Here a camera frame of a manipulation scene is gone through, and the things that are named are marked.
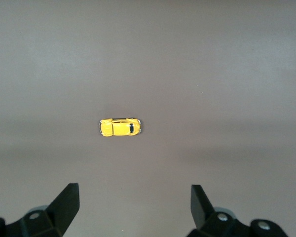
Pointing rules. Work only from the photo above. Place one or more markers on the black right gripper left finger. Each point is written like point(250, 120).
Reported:
point(61, 209)

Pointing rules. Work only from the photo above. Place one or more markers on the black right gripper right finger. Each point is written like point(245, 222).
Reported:
point(204, 214)

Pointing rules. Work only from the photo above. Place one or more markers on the yellow toy beetle car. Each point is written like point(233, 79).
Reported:
point(118, 128)

